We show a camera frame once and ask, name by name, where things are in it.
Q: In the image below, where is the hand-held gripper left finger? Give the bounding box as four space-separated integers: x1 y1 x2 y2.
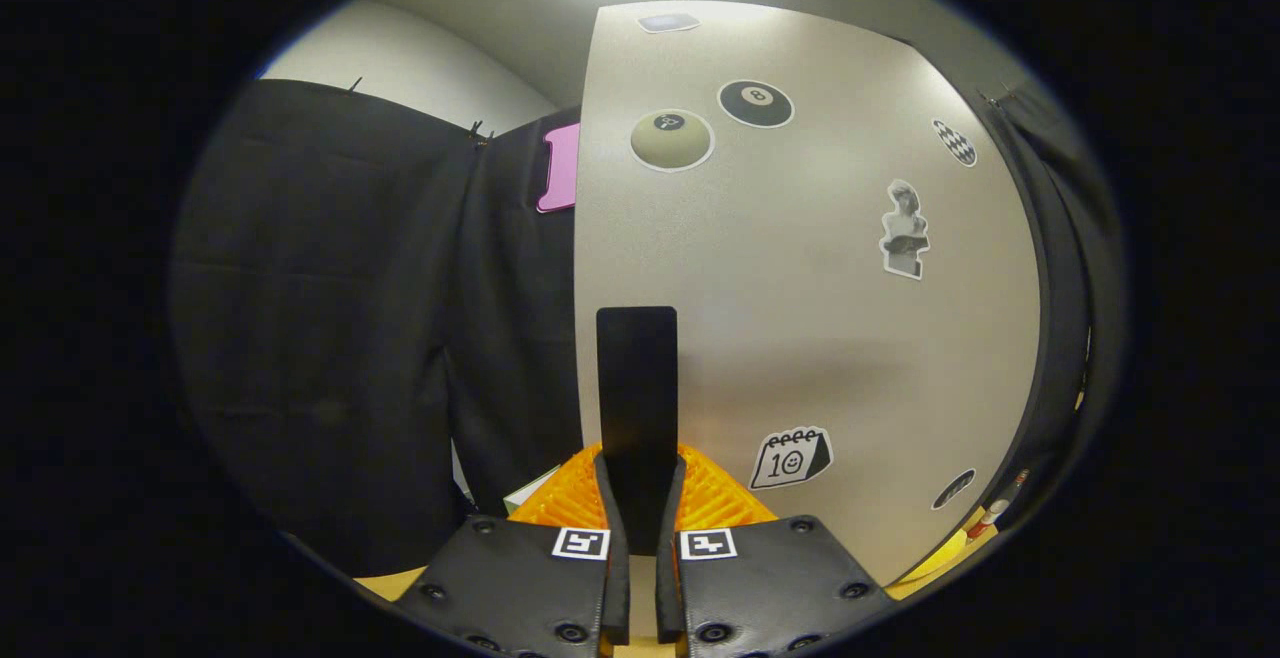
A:
395 443 633 658

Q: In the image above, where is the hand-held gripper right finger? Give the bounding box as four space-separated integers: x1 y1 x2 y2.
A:
655 443 896 658

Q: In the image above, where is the white cover book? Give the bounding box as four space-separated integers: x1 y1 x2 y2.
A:
503 465 561 517

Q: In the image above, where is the black backdrop cloth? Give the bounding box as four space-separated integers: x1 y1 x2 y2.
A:
168 78 1131 579

